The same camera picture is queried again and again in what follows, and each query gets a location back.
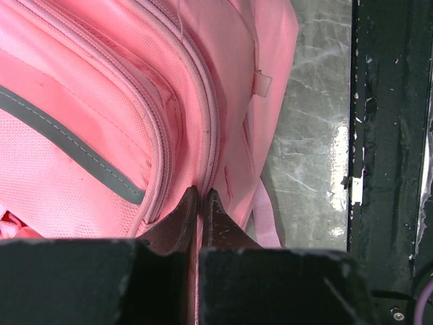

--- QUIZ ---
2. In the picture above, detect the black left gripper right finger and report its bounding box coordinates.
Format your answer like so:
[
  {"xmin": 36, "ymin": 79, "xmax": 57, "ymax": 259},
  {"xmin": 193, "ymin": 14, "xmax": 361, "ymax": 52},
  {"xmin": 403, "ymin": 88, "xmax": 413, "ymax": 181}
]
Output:
[{"xmin": 199, "ymin": 190, "xmax": 260, "ymax": 324}]

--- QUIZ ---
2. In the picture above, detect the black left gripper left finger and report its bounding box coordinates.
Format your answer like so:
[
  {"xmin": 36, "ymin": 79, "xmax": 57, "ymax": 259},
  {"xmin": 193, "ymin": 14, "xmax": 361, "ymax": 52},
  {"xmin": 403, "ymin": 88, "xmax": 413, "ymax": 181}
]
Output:
[{"xmin": 114, "ymin": 184, "xmax": 199, "ymax": 325}]

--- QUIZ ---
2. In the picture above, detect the pink student backpack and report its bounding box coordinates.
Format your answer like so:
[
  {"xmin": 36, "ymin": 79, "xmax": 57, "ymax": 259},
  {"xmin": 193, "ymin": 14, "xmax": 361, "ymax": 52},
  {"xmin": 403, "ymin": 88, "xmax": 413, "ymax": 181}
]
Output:
[{"xmin": 1, "ymin": 1, "xmax": 298, "ymax": 248}]

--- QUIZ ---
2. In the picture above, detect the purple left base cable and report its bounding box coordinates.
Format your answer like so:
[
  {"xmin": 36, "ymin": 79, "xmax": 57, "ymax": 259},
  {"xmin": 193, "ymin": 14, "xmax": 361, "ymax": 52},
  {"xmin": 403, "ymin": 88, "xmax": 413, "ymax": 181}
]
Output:
[{"xmin": 414, "ymin": 279, "xmax": 433, "ymax": 325}]

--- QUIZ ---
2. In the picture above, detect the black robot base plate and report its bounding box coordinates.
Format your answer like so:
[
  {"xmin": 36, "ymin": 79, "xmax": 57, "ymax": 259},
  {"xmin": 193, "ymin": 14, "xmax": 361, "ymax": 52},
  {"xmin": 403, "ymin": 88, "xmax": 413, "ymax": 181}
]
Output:
[{"xmin": 347, "ymin": 1, "xmax": 432, "ymax": 324}]

